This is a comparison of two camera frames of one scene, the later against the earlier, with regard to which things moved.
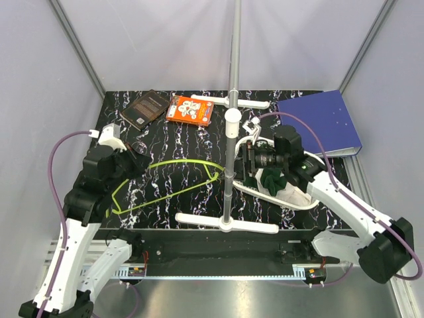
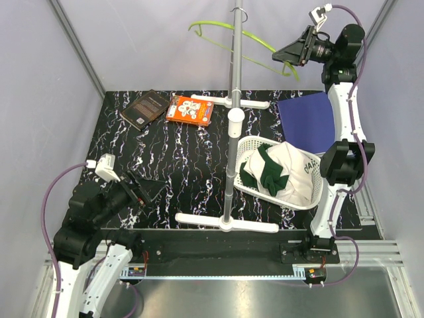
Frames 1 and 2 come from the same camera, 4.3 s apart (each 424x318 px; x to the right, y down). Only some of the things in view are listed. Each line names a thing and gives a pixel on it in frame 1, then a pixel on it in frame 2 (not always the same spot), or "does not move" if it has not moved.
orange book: [187, 110] does not move
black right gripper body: [257, 158] → [319, 51]
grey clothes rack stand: [233, 130] does not move
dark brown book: [146, 109] does not move
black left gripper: [140, 159] → [142, 190]
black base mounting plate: [224, 246] does not move
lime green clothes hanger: [211, 168] → [261, 41]
